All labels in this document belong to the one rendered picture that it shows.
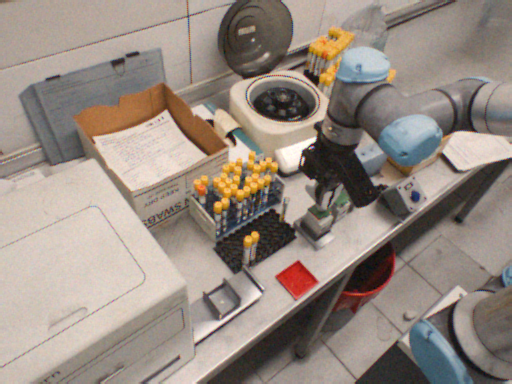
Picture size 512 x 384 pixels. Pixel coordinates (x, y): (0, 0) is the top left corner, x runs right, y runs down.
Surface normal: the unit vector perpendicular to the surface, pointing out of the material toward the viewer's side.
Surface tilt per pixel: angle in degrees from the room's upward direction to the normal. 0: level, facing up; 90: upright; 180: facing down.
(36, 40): 90
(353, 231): 0
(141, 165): 0
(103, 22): 90
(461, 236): 0
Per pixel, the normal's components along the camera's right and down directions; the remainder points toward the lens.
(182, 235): 0.08, -0.63
